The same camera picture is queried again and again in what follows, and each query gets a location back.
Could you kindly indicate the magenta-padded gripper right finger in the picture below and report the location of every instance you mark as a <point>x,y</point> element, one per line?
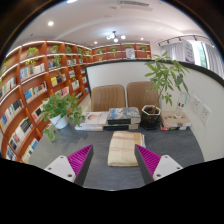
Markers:
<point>165,166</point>

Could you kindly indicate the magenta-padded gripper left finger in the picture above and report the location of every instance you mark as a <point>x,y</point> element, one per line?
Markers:
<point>63,166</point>

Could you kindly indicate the cream and yellow towel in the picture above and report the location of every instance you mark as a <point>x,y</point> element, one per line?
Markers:
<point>123,150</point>

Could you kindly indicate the leafy plant in white pot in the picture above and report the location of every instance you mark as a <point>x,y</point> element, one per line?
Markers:
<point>59,121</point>

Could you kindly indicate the flat white book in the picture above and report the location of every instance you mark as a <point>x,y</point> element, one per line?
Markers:
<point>88,127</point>

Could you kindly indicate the small tree in black pot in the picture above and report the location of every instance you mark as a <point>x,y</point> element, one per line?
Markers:
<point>150,117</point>

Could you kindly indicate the large white face-cover book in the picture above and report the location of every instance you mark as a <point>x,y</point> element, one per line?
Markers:
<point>95,118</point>

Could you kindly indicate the dark book with blue spine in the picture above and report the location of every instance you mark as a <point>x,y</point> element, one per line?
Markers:
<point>120,127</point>

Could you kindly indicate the thick dark photo-cover book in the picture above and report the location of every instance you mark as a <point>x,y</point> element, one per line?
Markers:
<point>123,115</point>

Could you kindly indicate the orange wooden bookshelf unit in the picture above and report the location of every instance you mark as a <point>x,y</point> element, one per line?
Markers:
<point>20,110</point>

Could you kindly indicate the brown padded chair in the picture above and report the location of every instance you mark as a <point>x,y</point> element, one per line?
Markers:
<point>108,98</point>
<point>140,95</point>

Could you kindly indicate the white window curtain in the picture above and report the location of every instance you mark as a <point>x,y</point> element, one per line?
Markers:
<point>173,51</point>

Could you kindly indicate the black ceiling lamp cluster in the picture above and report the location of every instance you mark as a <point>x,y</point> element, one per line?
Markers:
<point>115,36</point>

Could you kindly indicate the recessed ceiling lights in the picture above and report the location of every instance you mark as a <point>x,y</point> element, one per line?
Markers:
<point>50,23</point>

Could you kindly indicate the ceiling air vent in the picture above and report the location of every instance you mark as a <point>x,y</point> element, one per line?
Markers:
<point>133,4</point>

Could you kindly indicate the white wall socket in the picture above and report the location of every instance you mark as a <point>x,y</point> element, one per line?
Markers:
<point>204,114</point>
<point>196,105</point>

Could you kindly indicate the black track light rail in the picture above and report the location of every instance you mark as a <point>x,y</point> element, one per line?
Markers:
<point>173,39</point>

